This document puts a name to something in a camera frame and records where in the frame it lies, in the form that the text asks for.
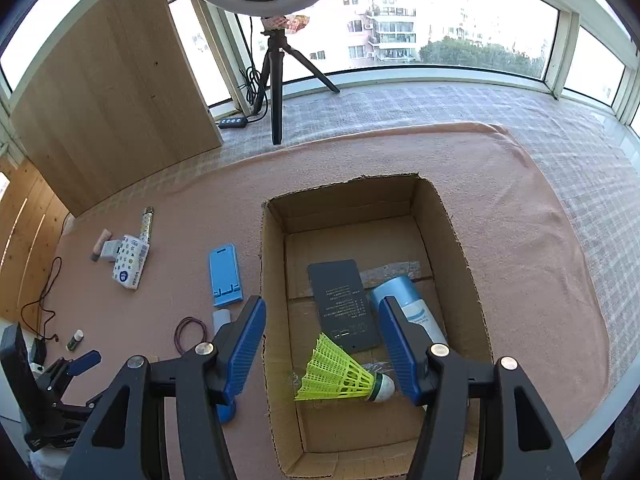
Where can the yellow shuttlecock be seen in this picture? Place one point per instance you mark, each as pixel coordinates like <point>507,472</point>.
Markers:
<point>335,372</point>

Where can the black tripod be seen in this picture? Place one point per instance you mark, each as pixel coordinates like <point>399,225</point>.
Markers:
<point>276,90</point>

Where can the blue round case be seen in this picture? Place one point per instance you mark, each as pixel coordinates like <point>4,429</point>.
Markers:
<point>226,411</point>

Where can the pine wood panel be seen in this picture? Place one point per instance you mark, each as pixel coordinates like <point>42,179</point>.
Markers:
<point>30,230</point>

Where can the white sunscreen bottle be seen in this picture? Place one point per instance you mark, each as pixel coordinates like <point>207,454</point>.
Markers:
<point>400,290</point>

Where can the pink blanket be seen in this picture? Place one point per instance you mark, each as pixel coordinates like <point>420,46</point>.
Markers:
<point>515,240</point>

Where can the pink patterned wrapper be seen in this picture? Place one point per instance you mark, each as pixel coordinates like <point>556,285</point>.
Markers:
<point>287,22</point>

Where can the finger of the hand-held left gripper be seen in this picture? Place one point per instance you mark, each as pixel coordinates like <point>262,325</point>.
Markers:
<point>85,361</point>
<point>80,415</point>

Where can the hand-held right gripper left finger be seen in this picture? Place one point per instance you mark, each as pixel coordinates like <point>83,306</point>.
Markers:
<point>245,350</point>

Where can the pink lip balm tube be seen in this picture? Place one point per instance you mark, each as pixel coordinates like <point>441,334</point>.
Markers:
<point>99,245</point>

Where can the printed tissue pack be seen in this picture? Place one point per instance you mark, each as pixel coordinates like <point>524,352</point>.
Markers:
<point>130,262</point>

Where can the white eraser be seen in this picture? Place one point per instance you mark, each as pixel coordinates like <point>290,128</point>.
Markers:
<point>221,320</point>

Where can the white checkered cloth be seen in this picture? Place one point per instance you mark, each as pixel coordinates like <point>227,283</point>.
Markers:
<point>575,160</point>

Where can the green lip balm stick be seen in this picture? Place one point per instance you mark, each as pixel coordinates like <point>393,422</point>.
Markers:
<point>75,341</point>

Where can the white charger adapter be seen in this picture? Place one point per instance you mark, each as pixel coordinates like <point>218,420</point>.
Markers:
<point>110,250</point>

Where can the cardboard box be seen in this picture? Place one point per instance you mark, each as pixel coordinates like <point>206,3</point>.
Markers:
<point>450,270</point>

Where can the large wooden board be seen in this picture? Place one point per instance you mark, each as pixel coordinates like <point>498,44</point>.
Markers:
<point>115,95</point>

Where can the blue phone stand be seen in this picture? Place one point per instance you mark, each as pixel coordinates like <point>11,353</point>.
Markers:
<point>225,272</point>

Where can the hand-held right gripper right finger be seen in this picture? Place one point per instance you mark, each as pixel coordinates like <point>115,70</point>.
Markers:
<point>397,350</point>

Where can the white window frame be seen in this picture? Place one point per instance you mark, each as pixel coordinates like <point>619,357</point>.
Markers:
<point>562,50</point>

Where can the patterned lip balm tube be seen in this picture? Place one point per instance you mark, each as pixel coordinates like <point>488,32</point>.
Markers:
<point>147,222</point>

